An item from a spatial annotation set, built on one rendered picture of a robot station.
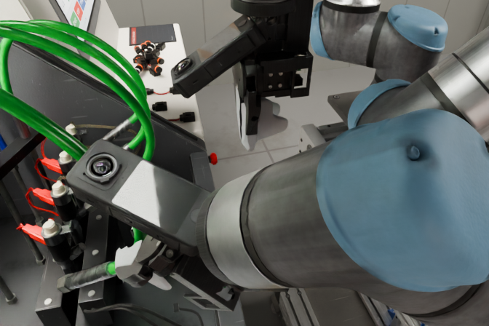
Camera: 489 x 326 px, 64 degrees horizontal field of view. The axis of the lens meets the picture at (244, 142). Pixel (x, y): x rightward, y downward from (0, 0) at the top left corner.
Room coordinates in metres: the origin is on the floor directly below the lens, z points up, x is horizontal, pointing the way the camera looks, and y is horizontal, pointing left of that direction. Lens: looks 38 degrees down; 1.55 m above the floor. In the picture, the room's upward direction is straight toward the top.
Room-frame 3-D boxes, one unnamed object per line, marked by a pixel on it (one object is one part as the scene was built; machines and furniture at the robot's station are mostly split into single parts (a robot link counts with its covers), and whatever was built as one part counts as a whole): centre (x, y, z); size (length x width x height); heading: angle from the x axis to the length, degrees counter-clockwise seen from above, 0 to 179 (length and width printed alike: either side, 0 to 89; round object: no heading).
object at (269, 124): (0.41, -0.03, 1.24); 0.06 x 0.03 x 0.09; 102
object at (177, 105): (1.08, 0.28, 0.96); 0.70 x 0.22 x 0.03; 12
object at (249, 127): (0.40, -0.01, 1.29); 0.05 x 0.02 x 0.09; 12
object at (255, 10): (0.43, -0.03, 1.35); 0.09 x 0.08 x 0.12; 102
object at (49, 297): (0.48, 0.30, 0.91); 0.34 x 0.10 x 0.15; 12
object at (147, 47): (1.11, 0.29, 1.01); 0.23 x 0.11 x 0.06; 12
